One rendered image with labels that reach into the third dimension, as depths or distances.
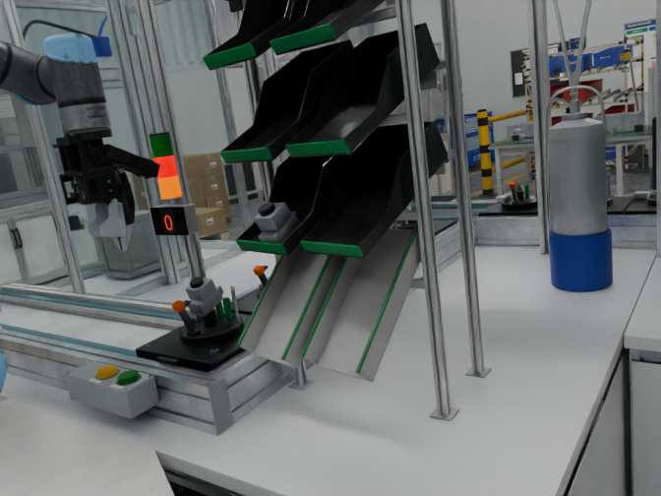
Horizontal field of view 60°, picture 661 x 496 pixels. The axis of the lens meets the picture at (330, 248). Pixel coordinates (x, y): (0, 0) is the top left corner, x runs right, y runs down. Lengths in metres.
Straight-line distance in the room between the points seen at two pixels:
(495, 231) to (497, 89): 10.33
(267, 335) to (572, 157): 0.90
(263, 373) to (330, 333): 0.23
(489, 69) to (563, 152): 10.93
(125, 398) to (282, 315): 0.33
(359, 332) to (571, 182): 0.81
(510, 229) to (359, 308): 1.20
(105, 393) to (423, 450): 0.62
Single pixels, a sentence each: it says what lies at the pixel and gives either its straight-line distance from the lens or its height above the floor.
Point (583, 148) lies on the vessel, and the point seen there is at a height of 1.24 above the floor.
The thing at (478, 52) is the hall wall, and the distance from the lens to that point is 12.60.
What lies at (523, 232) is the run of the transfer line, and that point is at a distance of 2.13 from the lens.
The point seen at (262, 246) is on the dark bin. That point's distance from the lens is 1.01.
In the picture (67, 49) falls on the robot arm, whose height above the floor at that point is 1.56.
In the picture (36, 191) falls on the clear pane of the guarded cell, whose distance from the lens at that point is 2.57.
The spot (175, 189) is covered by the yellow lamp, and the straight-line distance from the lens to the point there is 1.45.
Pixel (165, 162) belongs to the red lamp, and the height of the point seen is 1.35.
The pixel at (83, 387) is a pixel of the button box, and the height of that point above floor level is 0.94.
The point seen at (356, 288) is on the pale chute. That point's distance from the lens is 1.04.
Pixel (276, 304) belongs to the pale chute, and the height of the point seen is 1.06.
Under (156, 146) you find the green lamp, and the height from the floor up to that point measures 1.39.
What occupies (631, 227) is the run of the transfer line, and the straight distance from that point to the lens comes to 2.05.
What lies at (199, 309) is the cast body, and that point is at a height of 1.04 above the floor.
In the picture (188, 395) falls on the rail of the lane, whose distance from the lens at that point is 1.15.
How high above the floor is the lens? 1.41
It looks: 13 degrees down
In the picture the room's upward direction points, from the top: 8 degrees counter-clockwise
